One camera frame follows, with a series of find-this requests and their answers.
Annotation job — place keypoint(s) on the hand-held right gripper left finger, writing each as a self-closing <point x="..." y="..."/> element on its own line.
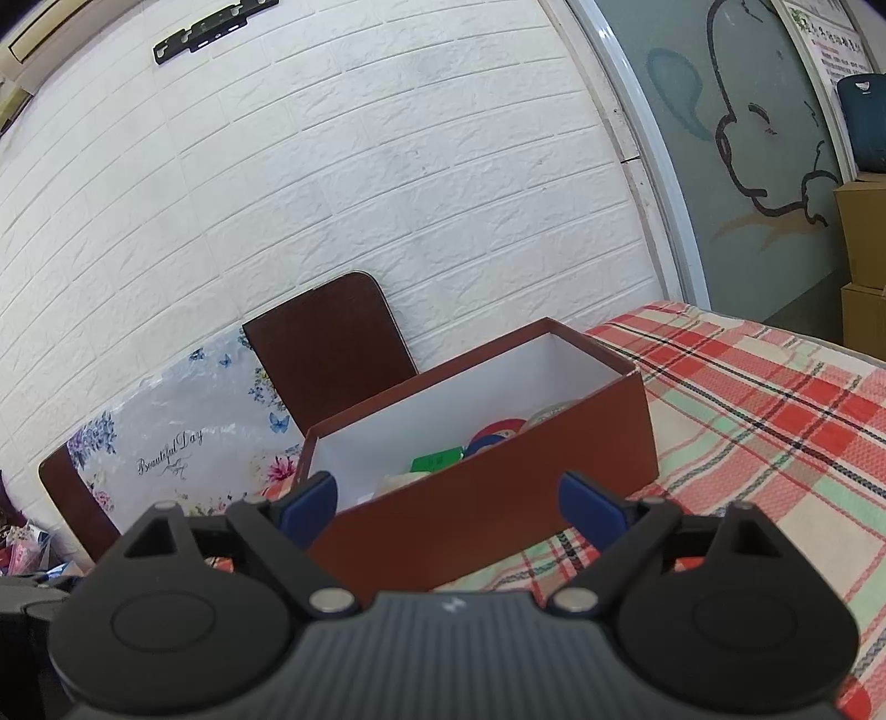
<point x="311" y="507"/>

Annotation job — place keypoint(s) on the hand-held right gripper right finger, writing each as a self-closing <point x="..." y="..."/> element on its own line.
<point x="588" y="500"/>

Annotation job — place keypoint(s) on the clear tape roll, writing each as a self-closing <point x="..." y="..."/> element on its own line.
<point x="550" y="413"/>

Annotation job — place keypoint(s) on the brown cardboard box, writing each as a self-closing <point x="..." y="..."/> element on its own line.
<point x="484" y="512"/>

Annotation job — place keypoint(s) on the blue and red tape roll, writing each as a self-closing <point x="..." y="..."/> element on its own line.
<point x="495" y="435"/>

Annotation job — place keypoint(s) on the plain green box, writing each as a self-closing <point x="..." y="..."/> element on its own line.
<point x="437" y="460"/>

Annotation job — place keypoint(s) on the pink patterned packaging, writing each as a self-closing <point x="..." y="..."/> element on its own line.
<point x="28" y="550"/>

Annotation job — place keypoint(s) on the floral plastic bag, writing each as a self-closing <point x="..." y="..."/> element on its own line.
<point x="187" y="443"/>

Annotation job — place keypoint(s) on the brown headboard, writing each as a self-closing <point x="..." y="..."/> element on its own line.
<point x="332" y="346"/>

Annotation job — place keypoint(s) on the plaid blanket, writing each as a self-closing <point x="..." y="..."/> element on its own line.
<point x="761" y="429"/>

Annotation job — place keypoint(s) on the stack of cardboard boxes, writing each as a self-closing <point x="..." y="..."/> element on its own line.
<point x="862" y="263"/>

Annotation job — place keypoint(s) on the glass door with cartoon drawing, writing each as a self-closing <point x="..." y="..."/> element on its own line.
<point x="720" y="152"/>

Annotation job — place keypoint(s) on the dark blue chair back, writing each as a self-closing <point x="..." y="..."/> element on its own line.
<point x="864" y="121"/>

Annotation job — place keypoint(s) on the white air conditioner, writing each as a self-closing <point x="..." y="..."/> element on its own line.
<point x="34" y="48"/>

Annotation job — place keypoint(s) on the white door frame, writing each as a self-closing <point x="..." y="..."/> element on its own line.
<point x="637" y="152"/>

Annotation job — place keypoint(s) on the black wall bracket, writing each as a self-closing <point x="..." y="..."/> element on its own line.
<point x="211" y="31"/>

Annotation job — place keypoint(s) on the wall poster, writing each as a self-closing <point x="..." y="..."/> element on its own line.
<point x="827" y="38"/>

